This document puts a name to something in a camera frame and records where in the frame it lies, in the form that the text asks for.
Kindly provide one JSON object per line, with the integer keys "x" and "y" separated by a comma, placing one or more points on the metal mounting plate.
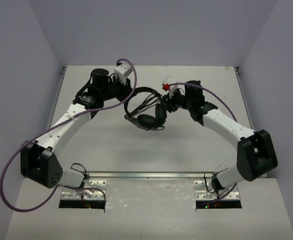
{"x": 94, "y": 190}
{"x": 204, "y": 192}

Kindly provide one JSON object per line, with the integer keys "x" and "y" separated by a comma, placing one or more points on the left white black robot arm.
{"x": 39, "y": 159}

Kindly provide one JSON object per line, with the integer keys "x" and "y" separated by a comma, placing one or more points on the aluminium rail table front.
{"x": 147, "y": 174}

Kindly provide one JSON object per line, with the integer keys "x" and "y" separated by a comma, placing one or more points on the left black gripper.
{"x": 126, "y": 89}

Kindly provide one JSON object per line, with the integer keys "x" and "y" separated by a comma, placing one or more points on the black headphones with cable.
{"x": 150, "y": 114}

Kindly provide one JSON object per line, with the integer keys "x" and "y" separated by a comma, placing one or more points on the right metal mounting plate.
{"x": 204, "y": 192}

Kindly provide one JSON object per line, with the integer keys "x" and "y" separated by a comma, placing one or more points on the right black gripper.
{"x": 169, "y": 102}

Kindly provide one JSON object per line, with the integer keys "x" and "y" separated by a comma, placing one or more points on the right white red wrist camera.
{"x": 170, "y": 85}

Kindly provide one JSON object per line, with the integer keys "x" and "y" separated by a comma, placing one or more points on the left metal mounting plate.
{"x": 94, "y": 190}

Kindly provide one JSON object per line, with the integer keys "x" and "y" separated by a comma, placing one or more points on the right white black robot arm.
{"x": 255, "y": 153}

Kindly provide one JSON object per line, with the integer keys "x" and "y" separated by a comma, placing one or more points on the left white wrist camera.
{"x": 123, "y": 71}

